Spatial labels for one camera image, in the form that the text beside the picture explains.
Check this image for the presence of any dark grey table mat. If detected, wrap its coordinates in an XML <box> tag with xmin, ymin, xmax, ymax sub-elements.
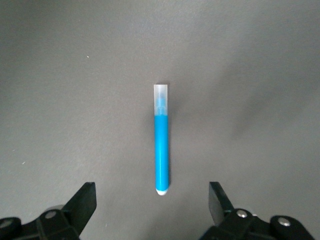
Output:
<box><xmin>0</xmin><ymin>0</ymin><xmax>320</xmax><ymax>240</ymax></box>

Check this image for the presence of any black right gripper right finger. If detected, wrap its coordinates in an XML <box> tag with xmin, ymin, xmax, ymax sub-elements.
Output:
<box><xmin>202</xmin><ymin>181</ymin><xmax>315</xmax><ymax>240</ymax></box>

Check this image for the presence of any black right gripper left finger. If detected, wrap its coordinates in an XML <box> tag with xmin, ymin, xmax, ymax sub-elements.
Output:
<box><xmin>0</xmin><ymin>181</ymin><xmax>98</xmax><ymax>240</ymax></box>

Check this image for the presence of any blue marker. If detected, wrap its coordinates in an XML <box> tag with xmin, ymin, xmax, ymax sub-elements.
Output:
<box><xmin>153</xmin><ymin>84</ymin><xmax>171</xmax><ymax>196</ymax></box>

